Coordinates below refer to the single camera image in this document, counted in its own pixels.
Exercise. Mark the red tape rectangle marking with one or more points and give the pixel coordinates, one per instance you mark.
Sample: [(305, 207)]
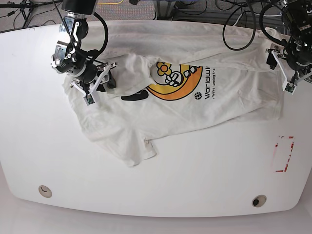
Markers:
[(282, 153)]

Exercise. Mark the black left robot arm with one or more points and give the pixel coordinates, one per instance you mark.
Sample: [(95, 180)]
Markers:
[(293, 56)]

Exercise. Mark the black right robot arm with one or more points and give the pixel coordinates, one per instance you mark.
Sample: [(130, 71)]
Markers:
[(69, 58)]

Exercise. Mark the left table cable grommet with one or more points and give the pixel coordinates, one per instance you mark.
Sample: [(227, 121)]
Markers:
[(45, 191)]

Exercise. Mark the aluminium frame rack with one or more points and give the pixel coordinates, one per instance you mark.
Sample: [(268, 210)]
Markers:
[(205, 11)]

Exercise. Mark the white graphic T-shirt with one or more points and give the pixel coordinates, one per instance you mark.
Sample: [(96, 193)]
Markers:
[(172, 78)]

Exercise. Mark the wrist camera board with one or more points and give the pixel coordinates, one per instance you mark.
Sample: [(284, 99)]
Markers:
[(290, 87), (89, 99)]

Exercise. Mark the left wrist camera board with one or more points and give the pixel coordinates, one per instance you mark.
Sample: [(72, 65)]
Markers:
[(290, 87)]

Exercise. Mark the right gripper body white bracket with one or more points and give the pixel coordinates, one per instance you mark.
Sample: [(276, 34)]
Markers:
[(92, 79)]

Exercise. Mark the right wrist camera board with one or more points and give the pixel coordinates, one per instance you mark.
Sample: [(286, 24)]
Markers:
[(89, 99)]

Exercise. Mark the right table cable grommet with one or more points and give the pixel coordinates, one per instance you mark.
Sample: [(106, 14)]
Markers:
[(259, 201)]

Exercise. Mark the black tripod stand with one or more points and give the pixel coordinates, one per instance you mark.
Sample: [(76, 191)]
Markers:
[(25, 8)]

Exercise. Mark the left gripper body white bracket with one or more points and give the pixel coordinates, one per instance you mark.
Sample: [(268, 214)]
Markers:
[(292, 70)]

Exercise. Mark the table cable grommet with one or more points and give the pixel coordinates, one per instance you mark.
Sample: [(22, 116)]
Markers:
[(45, 191), (259, 201)]

